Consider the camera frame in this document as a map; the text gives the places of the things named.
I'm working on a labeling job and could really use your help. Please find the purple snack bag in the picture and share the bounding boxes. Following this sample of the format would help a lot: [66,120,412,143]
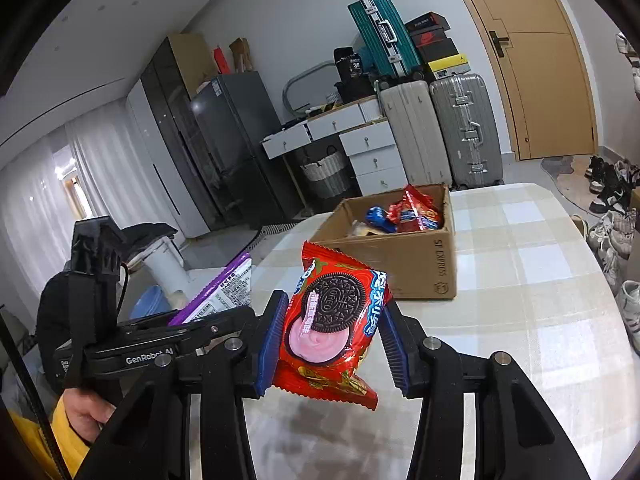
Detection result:
[168,252,253,326]

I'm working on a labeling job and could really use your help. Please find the red Oreo pack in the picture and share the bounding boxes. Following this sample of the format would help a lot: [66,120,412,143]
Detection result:
[273,242,390,411]

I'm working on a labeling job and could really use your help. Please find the blue Oreo pack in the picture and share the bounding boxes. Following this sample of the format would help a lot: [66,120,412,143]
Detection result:
[366,206,398,234]

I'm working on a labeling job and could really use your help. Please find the red chip bag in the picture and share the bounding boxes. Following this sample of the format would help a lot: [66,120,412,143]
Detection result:
[386,184,444,233]

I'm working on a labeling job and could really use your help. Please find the person's left hand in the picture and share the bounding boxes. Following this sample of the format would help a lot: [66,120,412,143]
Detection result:
[62,388,116,443]

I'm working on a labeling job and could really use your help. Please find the checkered tablecloth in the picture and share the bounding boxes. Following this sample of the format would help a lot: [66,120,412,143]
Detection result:
[244,183,639,479]

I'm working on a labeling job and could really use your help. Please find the cardboard SF box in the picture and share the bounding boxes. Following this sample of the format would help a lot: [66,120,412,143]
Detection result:
[310,184,458,300]

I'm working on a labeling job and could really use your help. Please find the woven laundry basket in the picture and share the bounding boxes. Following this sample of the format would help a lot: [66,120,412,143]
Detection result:
[300,145,352,200]

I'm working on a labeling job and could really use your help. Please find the black refrigerator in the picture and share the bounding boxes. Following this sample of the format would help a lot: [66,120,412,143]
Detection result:
[191,72,303,228]

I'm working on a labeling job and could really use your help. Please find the white drawer desk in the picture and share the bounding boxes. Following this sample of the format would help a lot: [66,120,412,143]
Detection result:
[262,96,408,196]

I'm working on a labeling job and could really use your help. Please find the black bag on desk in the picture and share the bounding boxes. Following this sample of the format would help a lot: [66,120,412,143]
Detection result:
[333,47,374,104]

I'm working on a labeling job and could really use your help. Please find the beige suitcase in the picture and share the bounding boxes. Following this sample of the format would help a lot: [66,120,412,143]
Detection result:
[378,80,452,186]

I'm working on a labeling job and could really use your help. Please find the silver suitcase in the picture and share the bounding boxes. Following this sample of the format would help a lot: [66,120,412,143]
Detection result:
[430,73,503,188]

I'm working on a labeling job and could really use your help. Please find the teal suitcase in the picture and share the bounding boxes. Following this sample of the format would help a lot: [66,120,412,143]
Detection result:
[348,0,424,80]

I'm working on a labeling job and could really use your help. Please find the stacked shoe boxes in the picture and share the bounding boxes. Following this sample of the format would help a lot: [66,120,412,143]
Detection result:
[405,12,471,80]

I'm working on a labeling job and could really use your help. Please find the wooden door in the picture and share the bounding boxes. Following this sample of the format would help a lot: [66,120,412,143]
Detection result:
[463,0,598,159]

